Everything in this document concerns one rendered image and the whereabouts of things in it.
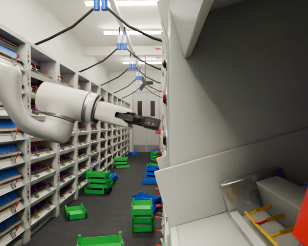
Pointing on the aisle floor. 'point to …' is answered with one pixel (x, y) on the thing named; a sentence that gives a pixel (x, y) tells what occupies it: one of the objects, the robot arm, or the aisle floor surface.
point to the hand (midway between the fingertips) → (152, 123)
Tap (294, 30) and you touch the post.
